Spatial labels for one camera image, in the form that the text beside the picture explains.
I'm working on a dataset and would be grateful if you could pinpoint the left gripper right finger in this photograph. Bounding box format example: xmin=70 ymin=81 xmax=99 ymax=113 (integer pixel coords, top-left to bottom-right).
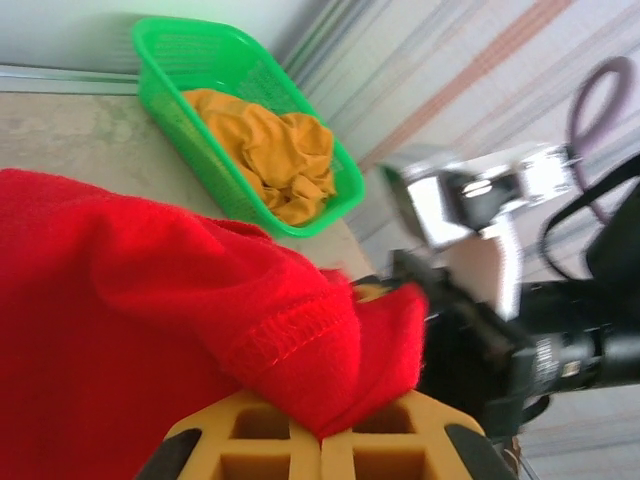
xmin=321 ymin=389 xmax=517 ymax=480

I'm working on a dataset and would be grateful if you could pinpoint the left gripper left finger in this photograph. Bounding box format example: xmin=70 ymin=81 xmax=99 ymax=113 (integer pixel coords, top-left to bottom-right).
xmin=134 ymin=389 xmax=322 ymax=480

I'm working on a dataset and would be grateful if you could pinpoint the red t-shirt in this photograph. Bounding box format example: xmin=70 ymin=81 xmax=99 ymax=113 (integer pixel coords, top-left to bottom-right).
xmin=0 ymin=167 xmax=431 ymax=480

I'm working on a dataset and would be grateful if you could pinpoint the green plastic basket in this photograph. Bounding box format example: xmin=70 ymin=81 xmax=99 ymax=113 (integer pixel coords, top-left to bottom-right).
xmin=130 ymin=16 xmax=366 ymax=240

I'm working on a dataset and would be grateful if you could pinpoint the mustard yellow cloth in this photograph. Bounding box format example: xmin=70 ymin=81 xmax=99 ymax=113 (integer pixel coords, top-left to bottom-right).
xmin=180 ymin=87 xmax=339 ymax=227

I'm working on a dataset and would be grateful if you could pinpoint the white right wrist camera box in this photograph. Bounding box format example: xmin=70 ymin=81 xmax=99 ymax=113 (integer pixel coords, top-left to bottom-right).
xmin=388 ymin=142 xmax=577 ymax=322

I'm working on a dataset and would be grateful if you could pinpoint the aluminium table edge rail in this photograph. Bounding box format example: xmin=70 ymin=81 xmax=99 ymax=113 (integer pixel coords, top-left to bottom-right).
xmin=0 ymin=63 xmax=141 ymax=97

